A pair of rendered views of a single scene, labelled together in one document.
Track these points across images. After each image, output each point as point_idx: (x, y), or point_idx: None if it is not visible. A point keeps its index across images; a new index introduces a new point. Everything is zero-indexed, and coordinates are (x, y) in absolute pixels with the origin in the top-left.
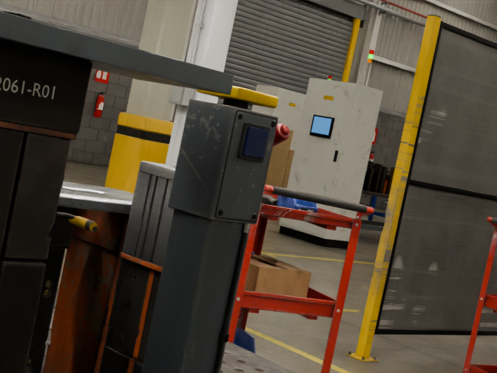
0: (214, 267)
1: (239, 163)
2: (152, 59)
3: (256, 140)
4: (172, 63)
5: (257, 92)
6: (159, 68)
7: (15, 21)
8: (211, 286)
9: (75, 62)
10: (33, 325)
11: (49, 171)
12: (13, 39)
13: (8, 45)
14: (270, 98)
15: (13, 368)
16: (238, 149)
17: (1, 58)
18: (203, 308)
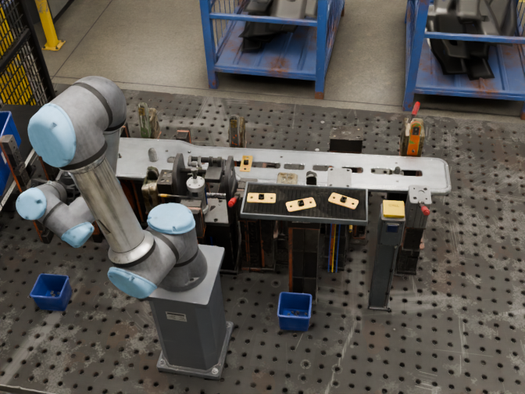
0: (383, 254)
1: (387, 232)
2: (333, 220)
3: (391, 228)
4: (341, 220)
5: (393, 214)
6: (336, 222)
7: (287, 217)
8: (383, 258)
9: None
10: (316, 263)
11: (313, 235)
12: (287, 220)
13: None
14: (399, 216)
15: (312, 270)
16: (385, 229)
17: None
18: (380, 263)
